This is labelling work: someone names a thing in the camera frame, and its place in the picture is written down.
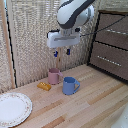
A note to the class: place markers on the pink mug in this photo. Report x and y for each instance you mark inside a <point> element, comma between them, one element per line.
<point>53,76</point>

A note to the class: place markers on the blue mug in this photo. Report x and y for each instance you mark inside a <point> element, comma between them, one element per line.
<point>69,85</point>

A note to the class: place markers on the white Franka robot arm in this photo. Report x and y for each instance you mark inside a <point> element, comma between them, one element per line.
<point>73,13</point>

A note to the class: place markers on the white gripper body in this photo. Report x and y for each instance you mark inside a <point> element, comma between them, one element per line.
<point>63,39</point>

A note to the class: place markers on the white floral plate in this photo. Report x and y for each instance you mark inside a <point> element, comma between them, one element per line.
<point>12,109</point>

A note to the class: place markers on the yellow sponge block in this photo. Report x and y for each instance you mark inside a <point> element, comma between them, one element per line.
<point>44,86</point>

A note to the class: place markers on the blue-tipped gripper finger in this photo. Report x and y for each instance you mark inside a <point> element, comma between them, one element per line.
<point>55,53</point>
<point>68,51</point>

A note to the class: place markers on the woven bamboo screen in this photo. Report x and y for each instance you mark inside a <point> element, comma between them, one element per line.
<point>31,43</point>

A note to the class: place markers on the brown drawer cabinet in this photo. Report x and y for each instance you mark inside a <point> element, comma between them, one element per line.
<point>110,43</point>

